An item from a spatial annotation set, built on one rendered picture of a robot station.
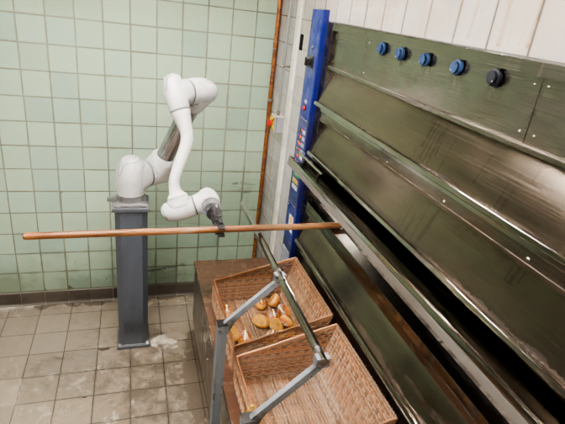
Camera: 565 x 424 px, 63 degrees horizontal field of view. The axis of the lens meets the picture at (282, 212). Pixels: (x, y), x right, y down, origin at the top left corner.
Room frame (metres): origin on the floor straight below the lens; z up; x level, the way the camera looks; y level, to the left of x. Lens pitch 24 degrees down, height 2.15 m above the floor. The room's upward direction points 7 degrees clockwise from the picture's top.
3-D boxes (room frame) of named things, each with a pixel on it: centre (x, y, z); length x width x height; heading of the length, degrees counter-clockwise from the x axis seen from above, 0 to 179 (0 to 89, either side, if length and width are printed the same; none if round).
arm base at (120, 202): (2.46, 0.91, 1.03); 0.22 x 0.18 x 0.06; 110
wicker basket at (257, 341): (2.00, 0.02, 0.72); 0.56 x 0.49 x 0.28; 20
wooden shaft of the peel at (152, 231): (1.90, 0.21, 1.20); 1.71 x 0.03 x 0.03; 110
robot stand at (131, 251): (2.47, 0.89, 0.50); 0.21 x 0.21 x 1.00; 20
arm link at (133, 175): (2.48, 0.88, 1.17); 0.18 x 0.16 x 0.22; 147
